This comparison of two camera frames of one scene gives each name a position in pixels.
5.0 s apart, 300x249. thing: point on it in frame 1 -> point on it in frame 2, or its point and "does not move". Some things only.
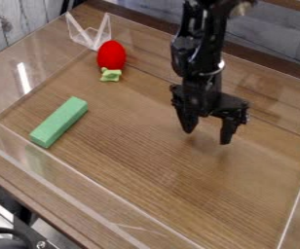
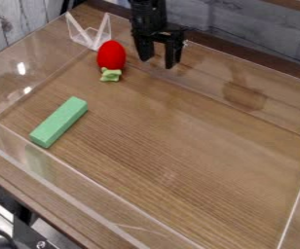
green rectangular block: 59,121 does not move
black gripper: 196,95 -> 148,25
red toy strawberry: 111,58 does not move
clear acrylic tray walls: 124,181 does not move
